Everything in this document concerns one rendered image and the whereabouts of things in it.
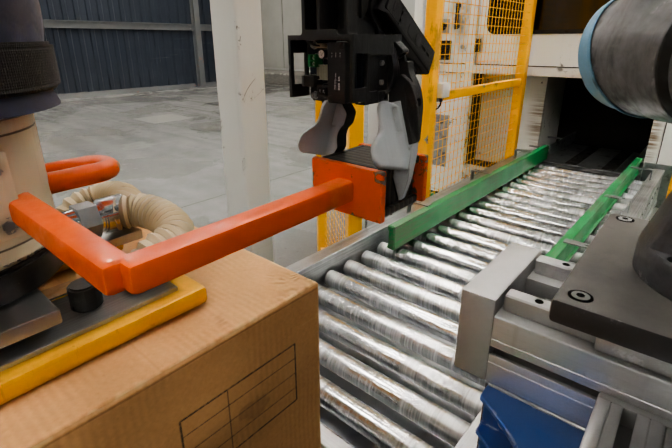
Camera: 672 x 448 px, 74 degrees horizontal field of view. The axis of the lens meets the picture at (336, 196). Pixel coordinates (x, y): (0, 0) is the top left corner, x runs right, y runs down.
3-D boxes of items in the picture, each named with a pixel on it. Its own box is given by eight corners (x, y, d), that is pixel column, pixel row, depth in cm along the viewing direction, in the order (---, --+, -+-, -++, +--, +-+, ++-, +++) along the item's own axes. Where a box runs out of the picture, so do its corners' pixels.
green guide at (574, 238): (632, 172, 234) (636, 156, 231) (656, 176, 228) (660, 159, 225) (526, 297, 120) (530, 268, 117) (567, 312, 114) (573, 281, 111)
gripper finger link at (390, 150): (370, 213, 39) (342, 111, 38) (405, 196, 43) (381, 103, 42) (399, 209, 37) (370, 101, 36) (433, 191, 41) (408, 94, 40)
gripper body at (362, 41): (287, 105, 40) (281, -47, 36) (347, 96, 46) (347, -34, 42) (355, 112, 35) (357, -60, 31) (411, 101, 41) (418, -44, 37)
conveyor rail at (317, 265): (520, 179, 274) (524, 149, 268) (528, 180, 271) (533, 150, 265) (183, 386, 110) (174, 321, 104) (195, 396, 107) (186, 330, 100)
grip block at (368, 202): (361, 183, 52) (361, 142, 50) (426, 200, 47) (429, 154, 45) (312, 203, 46) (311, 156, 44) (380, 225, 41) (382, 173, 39)
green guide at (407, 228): (528, 156, 267) (530, 141, 264) (547, 159, 261) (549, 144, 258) (368, 242, 153) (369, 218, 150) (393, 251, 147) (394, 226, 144)
